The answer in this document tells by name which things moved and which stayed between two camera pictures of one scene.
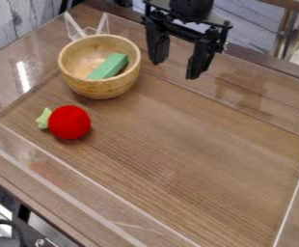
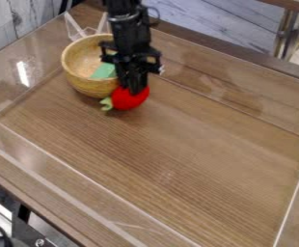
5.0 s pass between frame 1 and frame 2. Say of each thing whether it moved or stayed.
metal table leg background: stayed
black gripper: moved
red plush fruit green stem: moved
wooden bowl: stayed
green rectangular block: stayed
